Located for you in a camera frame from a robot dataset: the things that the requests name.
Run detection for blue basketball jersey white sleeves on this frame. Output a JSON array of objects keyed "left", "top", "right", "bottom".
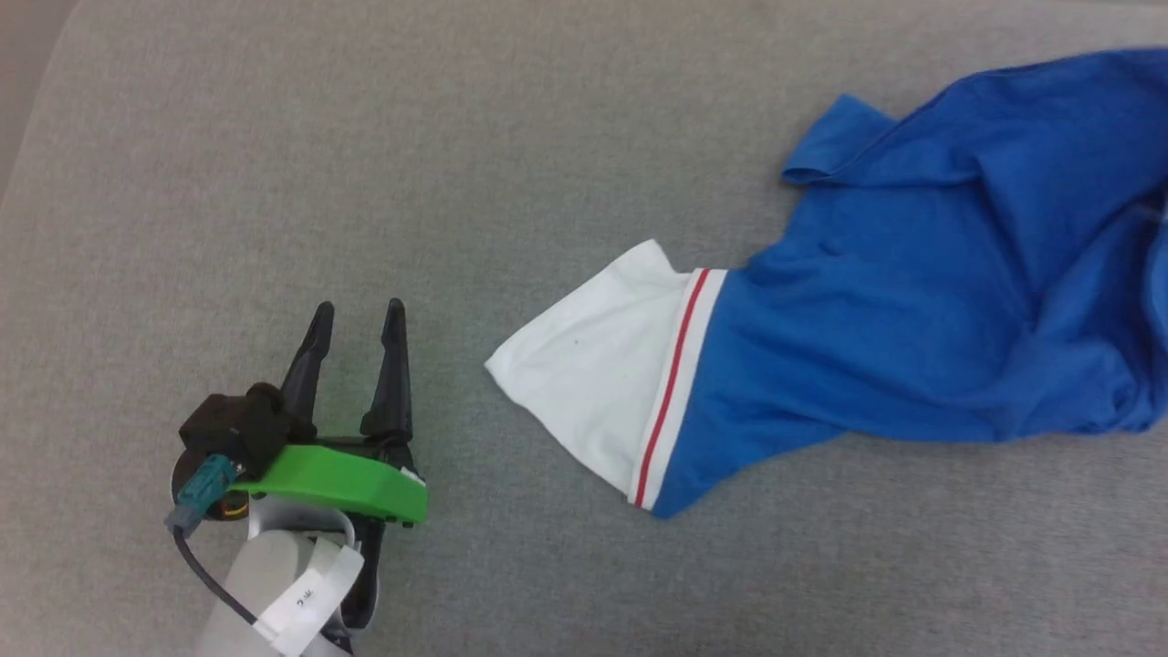
[{"left": 484, "top": 47, "right": 1168, "bottom": 519}]

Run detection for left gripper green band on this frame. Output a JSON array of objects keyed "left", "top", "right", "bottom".
[{"left": 228, "top": 298, "right": 430, "bottom": 631}]

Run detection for white paper label tag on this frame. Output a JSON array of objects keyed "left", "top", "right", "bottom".
[{"left": 255, "top": 538, "right": 366, "bottom": 657}]

